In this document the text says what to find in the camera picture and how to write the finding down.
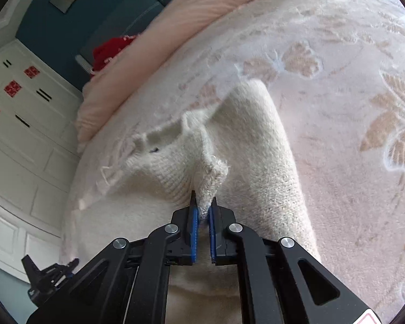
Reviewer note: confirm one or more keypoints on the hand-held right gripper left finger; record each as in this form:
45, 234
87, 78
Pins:
194, 229

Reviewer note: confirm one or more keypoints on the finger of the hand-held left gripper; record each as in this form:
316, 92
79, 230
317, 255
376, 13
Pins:
30, 268
55, 273

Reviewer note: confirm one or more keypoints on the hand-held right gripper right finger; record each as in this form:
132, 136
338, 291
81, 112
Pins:
212, 233

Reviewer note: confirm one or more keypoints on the cream knitted sweater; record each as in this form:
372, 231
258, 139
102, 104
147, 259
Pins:
256, 162

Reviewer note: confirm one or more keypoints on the white wardrobe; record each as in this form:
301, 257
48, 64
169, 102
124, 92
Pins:
20, 175

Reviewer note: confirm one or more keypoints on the pink floral fleece blanket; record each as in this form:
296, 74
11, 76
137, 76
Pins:
341, 91

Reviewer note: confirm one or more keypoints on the red cloth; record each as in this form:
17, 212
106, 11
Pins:
109, 52

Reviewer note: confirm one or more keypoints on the white ribbed object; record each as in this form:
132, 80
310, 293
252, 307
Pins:
83, 64

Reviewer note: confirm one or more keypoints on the pink duvet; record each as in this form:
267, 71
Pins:
189, 13

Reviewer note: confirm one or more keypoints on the blue upholstered headboard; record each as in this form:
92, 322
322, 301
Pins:
121, 17

